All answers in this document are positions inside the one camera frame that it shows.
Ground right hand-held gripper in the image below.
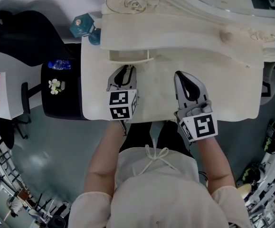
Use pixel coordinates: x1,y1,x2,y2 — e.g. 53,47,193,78
173,70,219,143

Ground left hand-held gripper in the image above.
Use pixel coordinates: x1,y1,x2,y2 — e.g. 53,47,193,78
105,65,141,122

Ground small white drawer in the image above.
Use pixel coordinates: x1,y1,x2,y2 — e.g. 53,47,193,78
108,49,162,66

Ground white vanity dressing table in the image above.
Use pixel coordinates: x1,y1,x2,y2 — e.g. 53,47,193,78
81,0,275,124

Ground person's right forearm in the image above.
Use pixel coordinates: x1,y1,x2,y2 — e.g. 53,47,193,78
193,133,237,195

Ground person's left forearm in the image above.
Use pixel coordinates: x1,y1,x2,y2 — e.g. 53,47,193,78
83,120,126,197

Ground person's black trousers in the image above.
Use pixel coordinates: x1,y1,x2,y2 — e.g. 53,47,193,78
119,120,193,157

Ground teal glass bottle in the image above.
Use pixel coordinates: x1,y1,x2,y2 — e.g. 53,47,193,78
70,13,102,47

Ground small white flower sprig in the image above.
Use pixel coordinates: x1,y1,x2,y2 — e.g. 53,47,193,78
47,78,62,95

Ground black and green headset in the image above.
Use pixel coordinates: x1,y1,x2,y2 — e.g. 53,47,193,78
242,162,262,183
262,121,275,154

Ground black jacket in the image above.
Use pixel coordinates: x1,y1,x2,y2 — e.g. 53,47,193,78
0,9,65,67

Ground person's white blouse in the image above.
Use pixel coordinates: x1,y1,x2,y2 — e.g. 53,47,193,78
67,144,252,228

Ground round wooden stool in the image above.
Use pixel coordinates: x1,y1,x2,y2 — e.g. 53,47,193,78
236,183,252,200

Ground white side table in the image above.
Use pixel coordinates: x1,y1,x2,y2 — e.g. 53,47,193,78
0,48,26,121

